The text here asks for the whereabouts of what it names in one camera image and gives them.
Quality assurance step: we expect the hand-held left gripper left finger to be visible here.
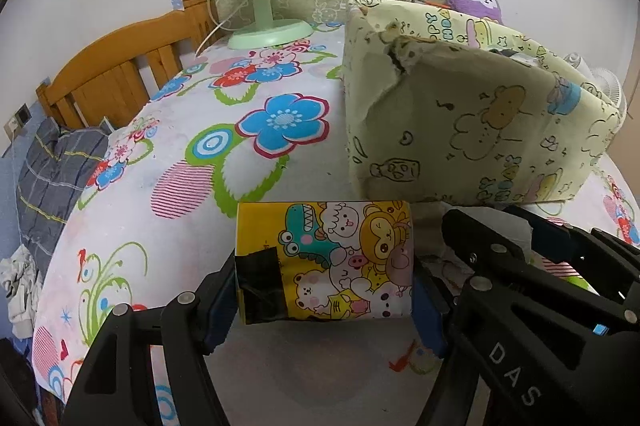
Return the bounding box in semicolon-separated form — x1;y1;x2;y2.
60;253;237;426

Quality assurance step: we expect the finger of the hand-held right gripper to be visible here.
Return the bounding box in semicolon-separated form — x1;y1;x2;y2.
505;206;640;287
442;208;640;307

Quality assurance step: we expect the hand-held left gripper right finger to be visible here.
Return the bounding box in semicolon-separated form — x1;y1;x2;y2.
411;263;453;359

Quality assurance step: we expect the yellow cartoon tissue pack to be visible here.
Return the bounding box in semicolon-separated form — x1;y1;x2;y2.
235;201;415;324

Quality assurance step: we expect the yellow fabric storage basket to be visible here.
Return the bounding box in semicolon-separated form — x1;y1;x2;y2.
341;0;626;207

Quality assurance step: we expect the white circulator fan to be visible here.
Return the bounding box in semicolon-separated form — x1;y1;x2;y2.
564;51;628;112

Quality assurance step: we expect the white crumpled cloth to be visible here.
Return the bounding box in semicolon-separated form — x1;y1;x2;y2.
0;246;43;337

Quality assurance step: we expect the grey plaid pillow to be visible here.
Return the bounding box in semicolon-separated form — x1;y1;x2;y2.
15;118;116;277

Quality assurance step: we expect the green fan cable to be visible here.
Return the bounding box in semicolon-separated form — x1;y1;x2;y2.
192;18;236;57

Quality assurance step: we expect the wall socket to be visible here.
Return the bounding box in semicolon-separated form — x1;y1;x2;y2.
5;103;31;137

